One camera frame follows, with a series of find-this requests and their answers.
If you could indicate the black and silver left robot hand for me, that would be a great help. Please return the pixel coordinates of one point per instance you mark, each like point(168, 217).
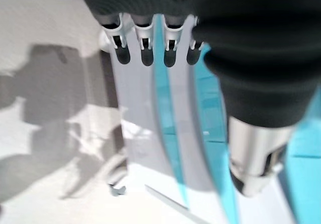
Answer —
point(250, 45)

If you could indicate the translucent blue drawer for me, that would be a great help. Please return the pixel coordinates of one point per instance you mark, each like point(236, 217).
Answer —
point(166, 113)
point(213, 113)
point(306, 163)

